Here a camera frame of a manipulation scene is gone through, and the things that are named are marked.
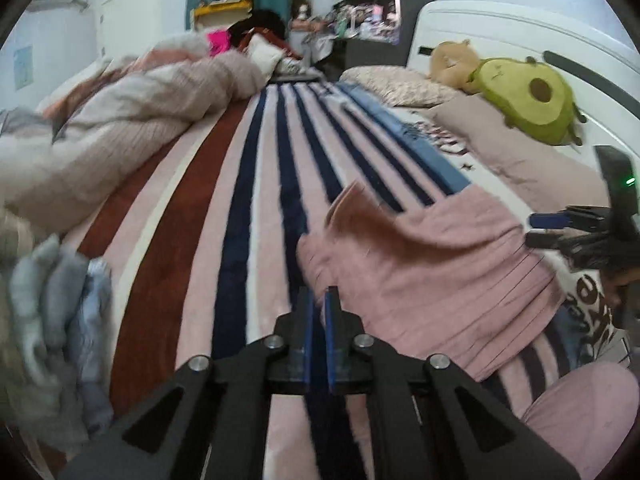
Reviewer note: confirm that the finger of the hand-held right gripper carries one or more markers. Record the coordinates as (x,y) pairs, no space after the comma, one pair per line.
(550,220)
(547,240)

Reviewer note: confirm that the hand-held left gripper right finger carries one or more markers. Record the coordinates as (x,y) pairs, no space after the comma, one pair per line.
(330,330)

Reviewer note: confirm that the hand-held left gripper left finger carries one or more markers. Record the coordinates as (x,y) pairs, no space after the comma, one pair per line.
(308,325)

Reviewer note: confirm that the pink knit pants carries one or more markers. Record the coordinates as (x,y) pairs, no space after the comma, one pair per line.
(430,270)

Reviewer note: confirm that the white printed bedsheet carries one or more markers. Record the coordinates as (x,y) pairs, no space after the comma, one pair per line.
(582,310)

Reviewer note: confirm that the pink pillow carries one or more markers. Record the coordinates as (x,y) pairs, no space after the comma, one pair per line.
(510,150)

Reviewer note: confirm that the green avocado plush toy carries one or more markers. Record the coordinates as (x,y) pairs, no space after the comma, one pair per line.
(510,95)

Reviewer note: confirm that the striped blanket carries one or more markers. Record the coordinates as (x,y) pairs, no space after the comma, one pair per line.
(200,235)

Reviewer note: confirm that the person's leg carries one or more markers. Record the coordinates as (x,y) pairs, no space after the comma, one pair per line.
(585,410)

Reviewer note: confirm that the brown plush toy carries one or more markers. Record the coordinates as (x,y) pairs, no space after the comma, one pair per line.
(450,65)

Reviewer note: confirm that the white headboard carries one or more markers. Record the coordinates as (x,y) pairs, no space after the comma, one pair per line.
(500,25)

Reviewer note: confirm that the floral pillow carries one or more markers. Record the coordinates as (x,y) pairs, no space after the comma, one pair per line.
(395,85)

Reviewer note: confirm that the grey bookshelf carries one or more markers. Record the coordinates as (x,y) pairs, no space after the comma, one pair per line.
(420,10)

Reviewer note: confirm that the grey blue clothes pile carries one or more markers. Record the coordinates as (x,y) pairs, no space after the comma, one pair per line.
(55,310)

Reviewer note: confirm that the white cushion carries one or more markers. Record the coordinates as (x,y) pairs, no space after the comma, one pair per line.
(265,55)

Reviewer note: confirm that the beige knit comforter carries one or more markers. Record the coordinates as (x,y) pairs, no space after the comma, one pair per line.
(125,110)

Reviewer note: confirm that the magenta cloth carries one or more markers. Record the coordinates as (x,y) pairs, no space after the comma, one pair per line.
(219,42)

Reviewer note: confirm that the yellow shelf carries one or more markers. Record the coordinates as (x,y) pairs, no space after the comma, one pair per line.
(220,7)

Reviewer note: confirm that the white door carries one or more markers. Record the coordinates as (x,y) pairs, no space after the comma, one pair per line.
(130,15)

